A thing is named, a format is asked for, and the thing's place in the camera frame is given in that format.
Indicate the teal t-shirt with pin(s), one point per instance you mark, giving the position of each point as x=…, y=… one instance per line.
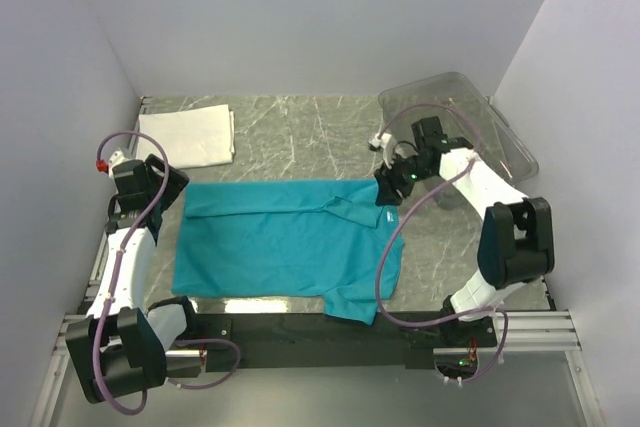
x=297, y=238

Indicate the aluminium front rail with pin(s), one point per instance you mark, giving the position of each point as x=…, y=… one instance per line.
x=526, y=331

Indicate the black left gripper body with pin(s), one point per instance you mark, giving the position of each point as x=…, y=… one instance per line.
x=175, y=183

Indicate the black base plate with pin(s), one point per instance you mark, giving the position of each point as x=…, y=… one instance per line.
x=220, y=358

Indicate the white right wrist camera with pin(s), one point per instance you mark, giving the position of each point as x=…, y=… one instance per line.
x=383, y=143

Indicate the folded white t-shirt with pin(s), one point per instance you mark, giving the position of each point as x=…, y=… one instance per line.
x=195, y=138

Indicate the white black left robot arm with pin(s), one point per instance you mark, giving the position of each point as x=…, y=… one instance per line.
x=119, y=337

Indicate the clear plastic bin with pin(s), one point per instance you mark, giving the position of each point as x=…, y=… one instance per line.
x=461, y=109

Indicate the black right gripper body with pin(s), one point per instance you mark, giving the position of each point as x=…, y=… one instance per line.
x=405, y=173

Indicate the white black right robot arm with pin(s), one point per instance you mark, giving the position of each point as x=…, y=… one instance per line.
x=516, y=243

